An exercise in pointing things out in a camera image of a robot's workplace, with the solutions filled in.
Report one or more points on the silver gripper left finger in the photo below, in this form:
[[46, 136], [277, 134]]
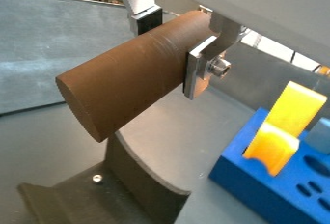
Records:
[[144, 15]]

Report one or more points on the brown cylinder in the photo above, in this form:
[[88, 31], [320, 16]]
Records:
[[110, 88]]

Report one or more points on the tall yellow block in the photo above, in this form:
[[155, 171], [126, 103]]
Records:
[[295, 108]]

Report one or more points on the blue foam shape board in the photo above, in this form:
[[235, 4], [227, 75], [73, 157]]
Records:
[[291, 198]]

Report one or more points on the short yellow arch block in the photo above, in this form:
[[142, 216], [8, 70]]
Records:
[[271, 147]]

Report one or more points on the dark grey curved cradle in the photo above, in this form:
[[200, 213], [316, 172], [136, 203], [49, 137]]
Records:
[[116, 192]]

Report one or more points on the light blue cylinder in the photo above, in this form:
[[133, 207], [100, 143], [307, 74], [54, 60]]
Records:
[[318, 136]]

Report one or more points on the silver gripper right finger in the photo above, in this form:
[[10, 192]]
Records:
[[205, 60]]

